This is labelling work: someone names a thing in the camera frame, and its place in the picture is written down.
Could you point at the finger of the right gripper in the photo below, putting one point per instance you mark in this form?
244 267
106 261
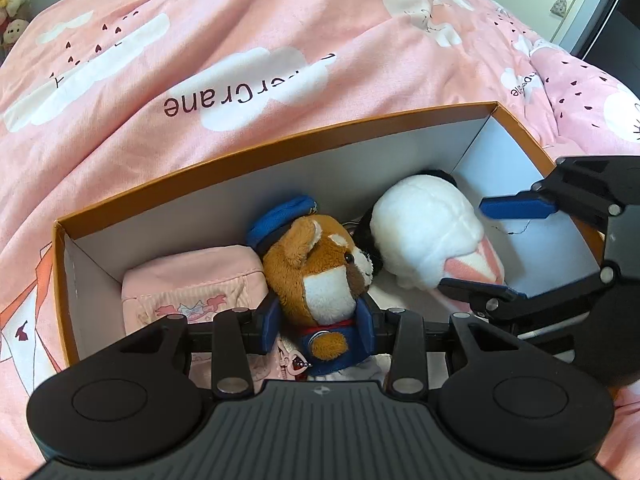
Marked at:
592 189
515 312

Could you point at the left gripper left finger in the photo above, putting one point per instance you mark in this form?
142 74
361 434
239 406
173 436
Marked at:
235 335

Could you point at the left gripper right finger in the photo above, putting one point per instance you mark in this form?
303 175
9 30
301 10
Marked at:
400 333

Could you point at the pink fabric pouch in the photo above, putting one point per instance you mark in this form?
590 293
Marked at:
199 285

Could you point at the brown dog plush toy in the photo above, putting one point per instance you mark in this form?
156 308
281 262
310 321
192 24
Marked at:
318 273

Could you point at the white pink striped plush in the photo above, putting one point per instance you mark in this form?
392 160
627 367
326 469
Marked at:
423 229

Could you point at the orange cardboard box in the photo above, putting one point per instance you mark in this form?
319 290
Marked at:
251 196

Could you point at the pink patterned duvet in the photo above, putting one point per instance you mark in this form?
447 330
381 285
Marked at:
99 96

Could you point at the hanging plush toy column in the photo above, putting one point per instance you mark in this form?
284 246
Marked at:
15 17

